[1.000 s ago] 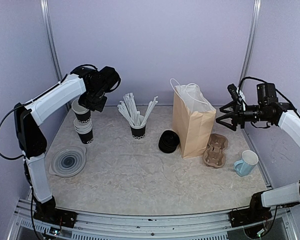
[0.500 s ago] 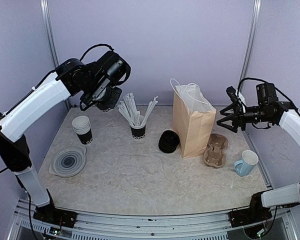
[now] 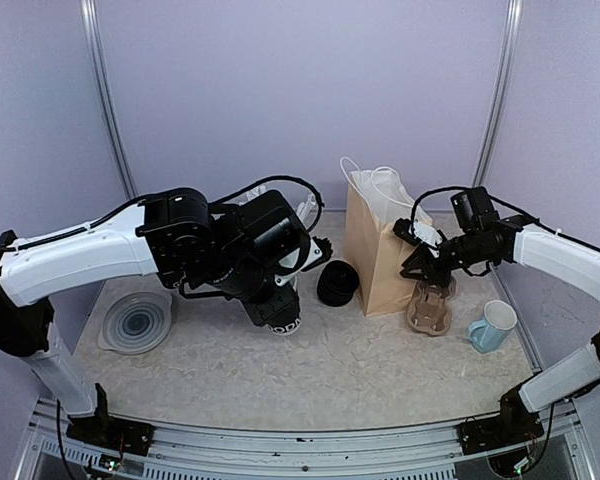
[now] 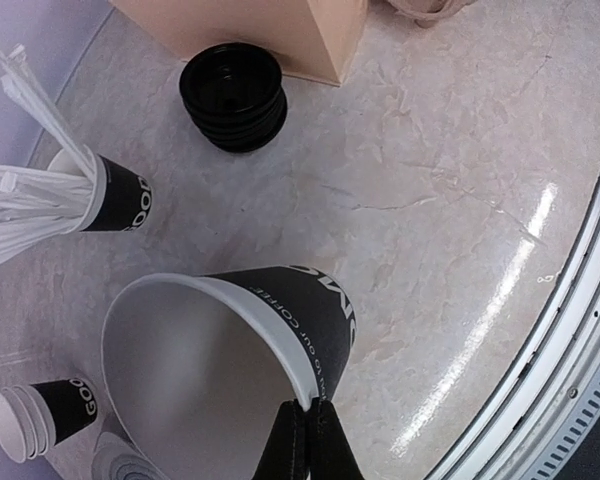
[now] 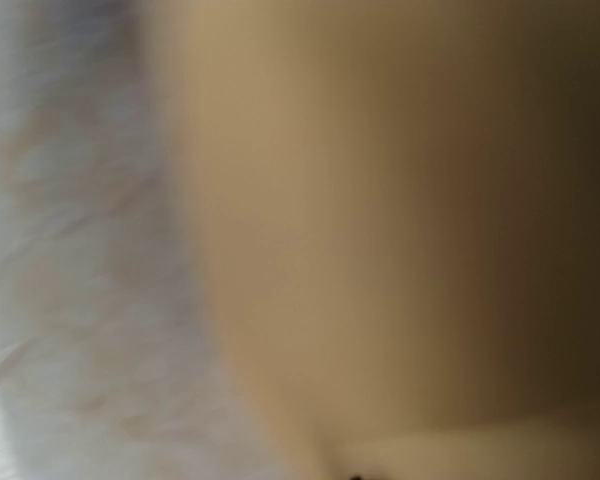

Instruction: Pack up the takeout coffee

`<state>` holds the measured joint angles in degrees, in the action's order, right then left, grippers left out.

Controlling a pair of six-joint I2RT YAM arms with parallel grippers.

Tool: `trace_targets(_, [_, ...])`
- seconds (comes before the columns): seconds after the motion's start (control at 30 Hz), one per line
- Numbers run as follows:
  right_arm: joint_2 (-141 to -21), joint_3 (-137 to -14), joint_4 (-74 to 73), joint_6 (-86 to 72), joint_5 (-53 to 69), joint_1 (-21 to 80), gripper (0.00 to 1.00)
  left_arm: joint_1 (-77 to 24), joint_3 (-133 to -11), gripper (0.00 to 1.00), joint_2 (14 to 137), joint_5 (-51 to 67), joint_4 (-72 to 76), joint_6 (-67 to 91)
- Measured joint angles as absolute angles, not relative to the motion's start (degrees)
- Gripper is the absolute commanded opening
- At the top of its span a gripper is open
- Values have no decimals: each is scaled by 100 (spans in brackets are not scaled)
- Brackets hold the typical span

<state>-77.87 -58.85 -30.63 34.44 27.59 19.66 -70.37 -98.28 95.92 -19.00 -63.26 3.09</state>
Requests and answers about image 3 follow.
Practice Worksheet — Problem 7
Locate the light blue ceramic mug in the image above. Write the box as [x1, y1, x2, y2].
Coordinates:
[467, 300, 518, 354]

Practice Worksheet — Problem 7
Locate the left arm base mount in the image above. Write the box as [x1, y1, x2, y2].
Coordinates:
[67, 383, 154, 456]

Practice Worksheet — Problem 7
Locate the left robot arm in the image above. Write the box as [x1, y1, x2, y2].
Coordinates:
[0, 188, 321, 445]

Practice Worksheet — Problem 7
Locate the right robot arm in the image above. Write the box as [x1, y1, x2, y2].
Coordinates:
[394, 215, 600, 444]

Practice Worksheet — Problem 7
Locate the cardboard cup carrier tray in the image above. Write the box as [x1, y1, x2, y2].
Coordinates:
[406, 277, 456, 337]

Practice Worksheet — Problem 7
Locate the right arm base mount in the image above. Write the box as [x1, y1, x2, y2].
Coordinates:
[457, 388, 545, 455]

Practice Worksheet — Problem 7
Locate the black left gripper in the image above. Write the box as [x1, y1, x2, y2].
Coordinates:
[203, 250, 301, 329]

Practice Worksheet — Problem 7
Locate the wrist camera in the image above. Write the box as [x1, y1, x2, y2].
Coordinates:
[240, 189, 332, 287]
[393, 187, 501, 246]

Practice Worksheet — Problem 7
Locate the stack of black lids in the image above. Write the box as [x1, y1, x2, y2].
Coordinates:
[317, 260, 360, 307]

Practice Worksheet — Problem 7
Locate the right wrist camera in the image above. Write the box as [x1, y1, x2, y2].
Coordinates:
[393, 187, 501, 246]

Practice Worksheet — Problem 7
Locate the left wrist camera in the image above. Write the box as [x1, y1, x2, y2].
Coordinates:
[240, 189, 332, 287]

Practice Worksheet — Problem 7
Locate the brown paper takeout bag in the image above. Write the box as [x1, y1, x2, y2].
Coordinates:
[339, 157, 415, 318]

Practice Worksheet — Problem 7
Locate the black paper coffee cup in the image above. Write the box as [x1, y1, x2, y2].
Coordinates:
[266, 301, 300, 336]

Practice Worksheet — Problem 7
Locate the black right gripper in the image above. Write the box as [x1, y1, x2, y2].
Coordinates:
[401, 228, 494, 287]

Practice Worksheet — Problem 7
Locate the aluminium front rail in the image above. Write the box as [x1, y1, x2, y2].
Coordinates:
[7, 398, 600, 479]

